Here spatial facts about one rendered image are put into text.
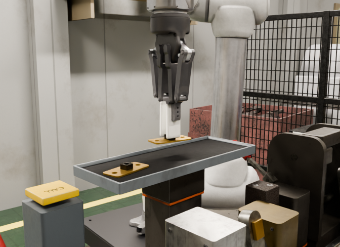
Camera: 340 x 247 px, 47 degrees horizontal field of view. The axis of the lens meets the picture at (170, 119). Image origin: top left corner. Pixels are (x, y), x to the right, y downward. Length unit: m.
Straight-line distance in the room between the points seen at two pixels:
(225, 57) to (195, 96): 3.53
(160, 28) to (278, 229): 0.41
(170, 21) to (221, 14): 0.55
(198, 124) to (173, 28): 3.53
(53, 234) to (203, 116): 3.63
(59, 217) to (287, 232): 0.38
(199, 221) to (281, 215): 0.18
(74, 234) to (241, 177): 0.79
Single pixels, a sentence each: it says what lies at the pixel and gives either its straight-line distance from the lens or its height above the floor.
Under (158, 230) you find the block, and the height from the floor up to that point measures 1.02.
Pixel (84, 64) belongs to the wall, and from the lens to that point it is 3.90.
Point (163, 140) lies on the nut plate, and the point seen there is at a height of 1.19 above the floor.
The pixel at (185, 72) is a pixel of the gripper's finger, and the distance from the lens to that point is 0.73.
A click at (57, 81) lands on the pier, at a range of 3.62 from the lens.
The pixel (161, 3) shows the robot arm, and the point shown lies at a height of 1.45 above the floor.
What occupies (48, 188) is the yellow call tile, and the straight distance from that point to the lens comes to 0.64.
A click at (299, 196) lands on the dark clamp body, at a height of 1.08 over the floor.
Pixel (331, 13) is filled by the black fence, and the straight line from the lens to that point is 1.95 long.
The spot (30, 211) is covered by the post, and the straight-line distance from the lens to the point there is 0.63.
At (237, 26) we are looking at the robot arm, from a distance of 1.26.
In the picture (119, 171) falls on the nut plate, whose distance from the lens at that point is 0.69.
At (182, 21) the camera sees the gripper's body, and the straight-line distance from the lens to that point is 0.74.
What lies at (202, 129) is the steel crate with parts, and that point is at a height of 0.56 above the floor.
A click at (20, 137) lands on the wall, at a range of 3.71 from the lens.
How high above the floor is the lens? 1.36
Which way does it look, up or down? 10 degrees down
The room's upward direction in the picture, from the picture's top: straight up
